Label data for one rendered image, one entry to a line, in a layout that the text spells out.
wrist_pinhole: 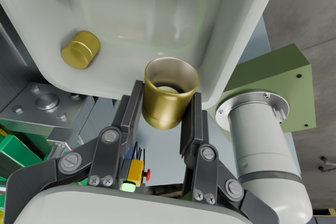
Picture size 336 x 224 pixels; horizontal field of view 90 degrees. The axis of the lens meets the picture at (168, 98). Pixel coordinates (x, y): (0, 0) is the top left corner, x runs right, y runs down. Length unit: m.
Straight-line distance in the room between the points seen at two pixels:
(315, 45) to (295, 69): 1.13
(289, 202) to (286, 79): 0.25
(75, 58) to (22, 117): 0.10
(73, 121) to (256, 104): 0.41
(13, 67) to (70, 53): 0.09
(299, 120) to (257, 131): 0.20
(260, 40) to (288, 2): 0.87
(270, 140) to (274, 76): 0.14
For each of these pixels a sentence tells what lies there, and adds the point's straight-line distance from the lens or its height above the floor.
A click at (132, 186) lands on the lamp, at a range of 0.64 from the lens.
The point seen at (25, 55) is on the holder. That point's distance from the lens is 0.32.
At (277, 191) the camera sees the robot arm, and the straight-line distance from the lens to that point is 0.39.
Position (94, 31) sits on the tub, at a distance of 0.27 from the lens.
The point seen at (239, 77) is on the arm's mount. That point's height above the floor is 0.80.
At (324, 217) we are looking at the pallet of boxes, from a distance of 6.10.
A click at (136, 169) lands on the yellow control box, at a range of 0.64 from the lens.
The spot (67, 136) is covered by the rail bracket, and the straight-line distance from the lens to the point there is 0.24.
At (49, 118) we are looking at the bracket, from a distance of 0.27.
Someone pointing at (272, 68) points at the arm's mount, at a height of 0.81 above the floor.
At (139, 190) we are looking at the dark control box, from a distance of 0.90.
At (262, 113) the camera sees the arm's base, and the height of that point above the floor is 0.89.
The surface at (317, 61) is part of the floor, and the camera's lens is 1.70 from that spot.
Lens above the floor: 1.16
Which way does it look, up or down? 42 degrees down
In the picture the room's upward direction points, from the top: 172 degrees counter-clockwise
